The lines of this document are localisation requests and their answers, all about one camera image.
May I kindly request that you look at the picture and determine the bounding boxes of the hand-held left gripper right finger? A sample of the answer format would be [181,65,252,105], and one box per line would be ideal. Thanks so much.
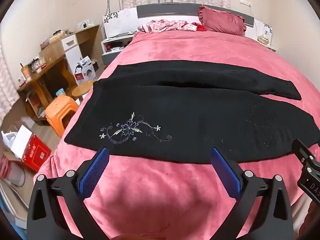
[211,147,294,240]

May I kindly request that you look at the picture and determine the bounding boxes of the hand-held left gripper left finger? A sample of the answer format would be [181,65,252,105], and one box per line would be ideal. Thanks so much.
[26,147,110,240]

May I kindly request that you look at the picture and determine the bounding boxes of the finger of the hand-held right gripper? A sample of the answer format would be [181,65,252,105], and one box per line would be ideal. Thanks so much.
[292,138,316,163]

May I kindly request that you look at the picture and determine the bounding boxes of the black embroidered pants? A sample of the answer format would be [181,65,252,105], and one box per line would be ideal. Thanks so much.
[64,60,314,164]

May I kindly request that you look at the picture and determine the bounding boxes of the person's clothing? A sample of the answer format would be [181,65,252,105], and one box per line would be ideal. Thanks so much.
[292,200,320,240]

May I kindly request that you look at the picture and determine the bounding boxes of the red cardboard box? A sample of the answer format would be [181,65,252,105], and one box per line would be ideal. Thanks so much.
[10,125,52,172]

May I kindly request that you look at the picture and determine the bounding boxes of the orange plastic stool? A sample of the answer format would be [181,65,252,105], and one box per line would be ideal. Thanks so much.
[45,95,80,137]

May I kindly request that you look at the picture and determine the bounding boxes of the round wooden stool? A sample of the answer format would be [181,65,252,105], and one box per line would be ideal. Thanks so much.
[72,80,95,98]

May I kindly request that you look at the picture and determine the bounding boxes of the white plastic bag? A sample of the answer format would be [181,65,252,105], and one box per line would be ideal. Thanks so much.
[1,130,18,153]

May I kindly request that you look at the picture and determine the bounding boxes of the white and red appliance box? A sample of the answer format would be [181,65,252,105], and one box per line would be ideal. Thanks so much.
[74,56,97,85]

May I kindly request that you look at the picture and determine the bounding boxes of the wooden desk with white drawer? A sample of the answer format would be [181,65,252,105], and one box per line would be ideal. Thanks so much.
[17,24,100,125]

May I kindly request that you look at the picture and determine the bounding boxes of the small table lamp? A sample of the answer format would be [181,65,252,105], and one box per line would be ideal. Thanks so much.
[257,27,270,43]

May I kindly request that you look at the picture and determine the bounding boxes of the pink plush blanket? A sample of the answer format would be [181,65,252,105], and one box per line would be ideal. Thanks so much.
[34,29,320,240]

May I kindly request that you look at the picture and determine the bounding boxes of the white floral-panel nightstand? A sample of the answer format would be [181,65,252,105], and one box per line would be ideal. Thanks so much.
[101,10,138,65]
[252,19,278,54]

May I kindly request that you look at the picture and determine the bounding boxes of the red cloth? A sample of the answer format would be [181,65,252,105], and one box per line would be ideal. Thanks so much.
[191,22,207,32]

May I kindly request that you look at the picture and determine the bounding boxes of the red ruffled pillow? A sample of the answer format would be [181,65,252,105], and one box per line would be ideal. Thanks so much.
[197,6,247,36]

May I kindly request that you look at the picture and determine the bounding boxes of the pink floral cloth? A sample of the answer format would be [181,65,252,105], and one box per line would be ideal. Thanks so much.
[137,19,198,33]

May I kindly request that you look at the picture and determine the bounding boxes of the grey and white headboard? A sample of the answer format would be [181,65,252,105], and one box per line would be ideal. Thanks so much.
[136,3,255,37]

